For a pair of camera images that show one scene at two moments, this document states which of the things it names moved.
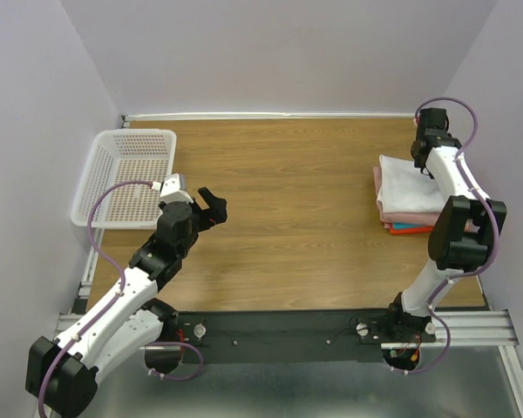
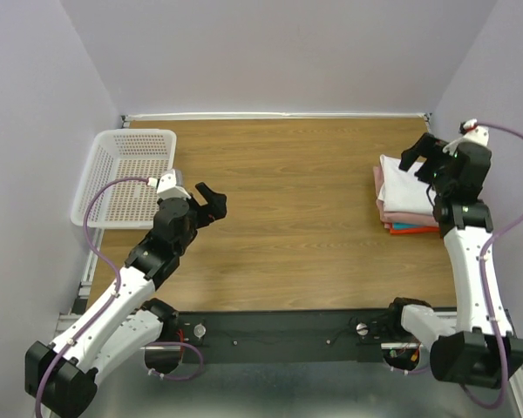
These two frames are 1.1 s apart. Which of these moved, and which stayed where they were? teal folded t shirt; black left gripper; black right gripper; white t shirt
Moved: black right gripper
Stayed: teal folded t shirt; black left gripper; white t shirt
